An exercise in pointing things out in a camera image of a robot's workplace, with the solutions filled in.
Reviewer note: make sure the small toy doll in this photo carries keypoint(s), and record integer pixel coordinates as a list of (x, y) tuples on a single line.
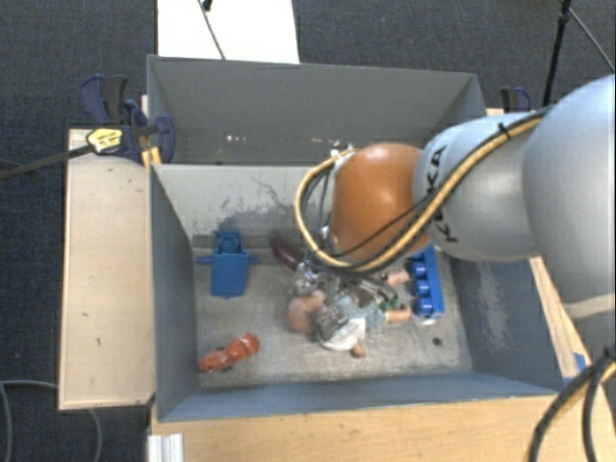
[(303, 312)]

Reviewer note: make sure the dark red oblong toy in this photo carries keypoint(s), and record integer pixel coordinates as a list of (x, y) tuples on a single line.
[(284, 252)]

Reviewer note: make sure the long blue studded brick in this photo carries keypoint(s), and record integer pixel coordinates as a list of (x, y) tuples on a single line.
[(428, 291)]

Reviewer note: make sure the red-orange toy figure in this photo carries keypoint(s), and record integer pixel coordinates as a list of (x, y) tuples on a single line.
[(236, 349)]

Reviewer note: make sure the blue plastic toy with cylinder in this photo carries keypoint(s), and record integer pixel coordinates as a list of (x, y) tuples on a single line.
[(230, 270)]

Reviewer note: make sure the grey metal bin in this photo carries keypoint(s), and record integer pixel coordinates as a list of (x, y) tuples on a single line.
[(250, 195)]

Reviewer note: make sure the pale wood board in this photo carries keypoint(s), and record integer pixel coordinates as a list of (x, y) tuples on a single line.
[(108, 277)]

